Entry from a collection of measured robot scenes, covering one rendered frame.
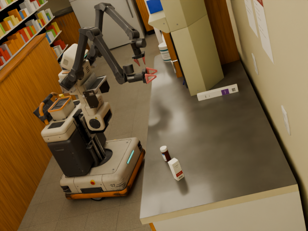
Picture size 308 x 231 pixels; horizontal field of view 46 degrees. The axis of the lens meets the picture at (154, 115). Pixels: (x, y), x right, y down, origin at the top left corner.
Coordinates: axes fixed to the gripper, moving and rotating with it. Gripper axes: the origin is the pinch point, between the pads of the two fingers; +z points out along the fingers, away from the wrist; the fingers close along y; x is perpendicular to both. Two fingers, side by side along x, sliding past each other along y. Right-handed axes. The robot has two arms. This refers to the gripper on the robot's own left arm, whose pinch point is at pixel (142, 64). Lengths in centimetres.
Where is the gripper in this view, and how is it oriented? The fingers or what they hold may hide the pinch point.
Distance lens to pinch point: 290.1
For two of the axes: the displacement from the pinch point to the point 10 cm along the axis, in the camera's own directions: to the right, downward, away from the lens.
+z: 3.2, 8.2, 4.6
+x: 0.3, -5.0, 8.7
